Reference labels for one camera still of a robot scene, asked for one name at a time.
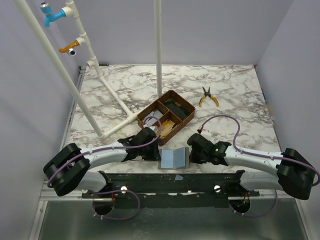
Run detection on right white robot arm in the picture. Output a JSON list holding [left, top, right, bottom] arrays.
[[187, 133, 316, 200]]

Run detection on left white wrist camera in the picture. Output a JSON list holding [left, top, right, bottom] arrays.
[[149, 125, 159, 133]]

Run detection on gold faucet tap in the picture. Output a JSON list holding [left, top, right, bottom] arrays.
[[58, 40, 80, 56]]

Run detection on aluminium frame rail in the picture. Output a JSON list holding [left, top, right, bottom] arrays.
[[30, 188, 311, 240]]

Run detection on gold card with stripe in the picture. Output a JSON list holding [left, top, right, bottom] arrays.
[[159, 119, 181, 140]]

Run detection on grey card holder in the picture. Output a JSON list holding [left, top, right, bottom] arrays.
[[158, 147, 190, 170]]

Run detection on white vertical pole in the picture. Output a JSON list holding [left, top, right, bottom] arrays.
[[153, 0, 162, 98]]

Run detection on white PVC pipe frame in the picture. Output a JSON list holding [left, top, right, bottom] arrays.
[[61, 0, 139, 141]]

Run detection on woven brown divided basket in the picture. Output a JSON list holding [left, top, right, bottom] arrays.
[[136, 90, 196, 146]]

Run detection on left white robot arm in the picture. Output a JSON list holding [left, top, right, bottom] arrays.
[[43, 126, 161, 197]]

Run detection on blue faucet tap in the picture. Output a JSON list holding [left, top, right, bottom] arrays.
[[39, 2, 67, 28]]

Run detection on white diagonal pole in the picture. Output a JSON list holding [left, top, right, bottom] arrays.
[[13, 0, 105, 140]]

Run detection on silver VIP card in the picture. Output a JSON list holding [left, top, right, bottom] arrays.
[[143, 109, 164, 127]]

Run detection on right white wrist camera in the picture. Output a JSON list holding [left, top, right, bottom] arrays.
[[200, 129, 212, 141]]

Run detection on yellow handled pliers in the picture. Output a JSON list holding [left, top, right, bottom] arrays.
[[198, 87, 220, 107]]

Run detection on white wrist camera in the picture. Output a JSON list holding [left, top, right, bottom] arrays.
[[200, 129, 212, 141], [149, 125, 159, 133]]

